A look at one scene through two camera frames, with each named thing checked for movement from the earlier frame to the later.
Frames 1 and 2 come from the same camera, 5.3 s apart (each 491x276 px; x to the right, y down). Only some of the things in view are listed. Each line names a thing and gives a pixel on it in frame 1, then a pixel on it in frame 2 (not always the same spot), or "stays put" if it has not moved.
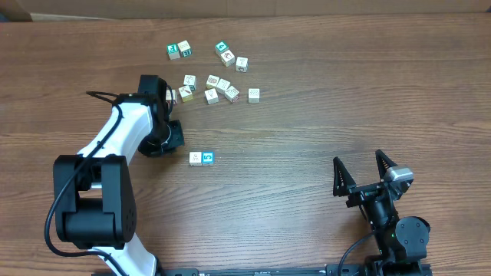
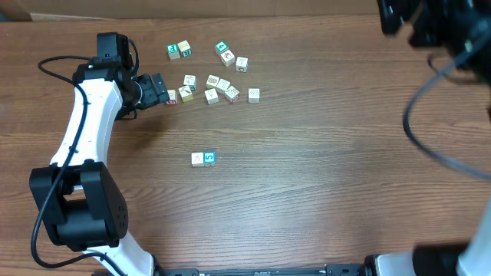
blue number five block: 208,158 stays put
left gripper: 150,147 -> 151,94
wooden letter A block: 196,158 stays put
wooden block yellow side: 186,93 stays put
